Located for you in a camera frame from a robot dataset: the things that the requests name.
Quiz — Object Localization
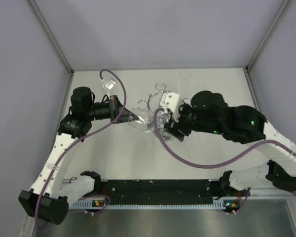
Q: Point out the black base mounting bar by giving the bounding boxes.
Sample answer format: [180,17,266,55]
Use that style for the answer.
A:
[97,180,223,205]

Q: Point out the clear removed champagne glass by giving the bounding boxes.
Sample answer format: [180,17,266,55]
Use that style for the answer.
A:
[179,71,191,98]

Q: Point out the chrome wire wine glass rack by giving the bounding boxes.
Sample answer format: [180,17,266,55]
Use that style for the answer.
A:
[137,82,191,142]

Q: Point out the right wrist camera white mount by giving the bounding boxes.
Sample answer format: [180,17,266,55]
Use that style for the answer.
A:
[159,92,183,122]

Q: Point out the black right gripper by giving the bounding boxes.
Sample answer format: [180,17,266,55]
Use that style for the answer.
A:
[163,104,222,141]

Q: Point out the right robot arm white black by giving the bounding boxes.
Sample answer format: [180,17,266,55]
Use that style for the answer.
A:
[160,91,296,196]

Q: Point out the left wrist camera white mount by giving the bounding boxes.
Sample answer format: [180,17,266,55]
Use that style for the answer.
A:
[100,78,116,97]

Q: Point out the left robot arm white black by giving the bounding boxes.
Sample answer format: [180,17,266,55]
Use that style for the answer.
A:
[18,86,131,225]

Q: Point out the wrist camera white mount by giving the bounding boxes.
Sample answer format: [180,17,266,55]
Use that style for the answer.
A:
[159,92,183,122]
[100,78,116,97]

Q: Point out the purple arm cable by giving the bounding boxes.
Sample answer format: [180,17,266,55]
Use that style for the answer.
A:
[152,108,296,198]
[34,69,127,230]

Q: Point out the right aluminium frame post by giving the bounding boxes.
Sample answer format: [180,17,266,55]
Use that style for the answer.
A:
[244,0,293,73]

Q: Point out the aluminium frame post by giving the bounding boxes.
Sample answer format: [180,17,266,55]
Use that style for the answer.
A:
[26,0,74,76]
[244,0,293,73]

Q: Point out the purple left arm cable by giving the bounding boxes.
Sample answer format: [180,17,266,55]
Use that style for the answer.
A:
[34,69,127,230]

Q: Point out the left aluminium frame post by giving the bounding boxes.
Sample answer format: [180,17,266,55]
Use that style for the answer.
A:
[26,0,74,76]

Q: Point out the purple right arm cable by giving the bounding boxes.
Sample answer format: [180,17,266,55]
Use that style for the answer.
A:
[152,108,296,198]

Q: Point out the white slotted cable duct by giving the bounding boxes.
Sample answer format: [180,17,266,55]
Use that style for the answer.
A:
[69,199,231,210]

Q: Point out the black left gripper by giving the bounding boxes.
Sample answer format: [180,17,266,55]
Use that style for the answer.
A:
[85,95,139,124]

